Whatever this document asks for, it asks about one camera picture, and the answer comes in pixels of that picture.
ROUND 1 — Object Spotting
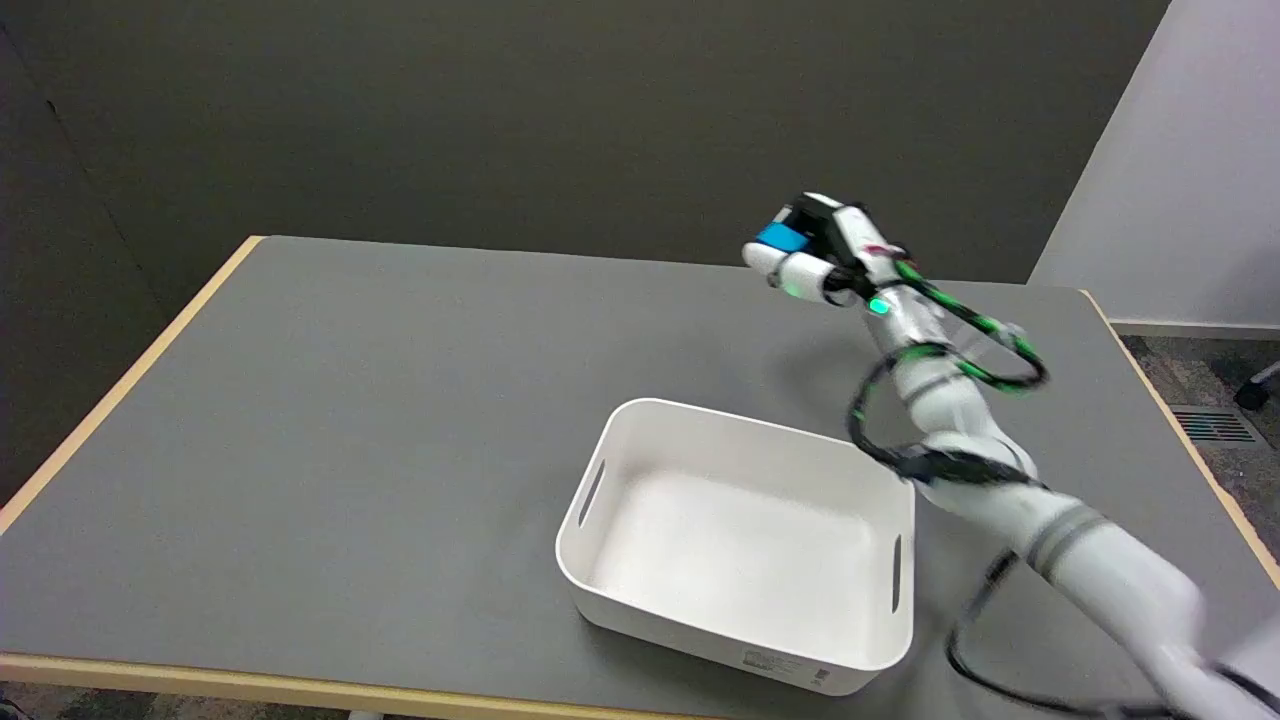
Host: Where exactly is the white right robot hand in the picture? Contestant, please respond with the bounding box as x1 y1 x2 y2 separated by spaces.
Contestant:
741 192 913 306

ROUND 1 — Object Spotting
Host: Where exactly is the white plastic storage box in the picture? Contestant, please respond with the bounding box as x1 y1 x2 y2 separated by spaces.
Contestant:
555 397 917 697

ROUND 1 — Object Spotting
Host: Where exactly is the black floor vent grille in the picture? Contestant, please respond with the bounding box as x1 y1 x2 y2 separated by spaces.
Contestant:
1171 406 1259 444

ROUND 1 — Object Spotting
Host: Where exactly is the black chair caster wheel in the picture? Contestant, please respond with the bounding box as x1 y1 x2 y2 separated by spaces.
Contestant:
1234 362 1280 411

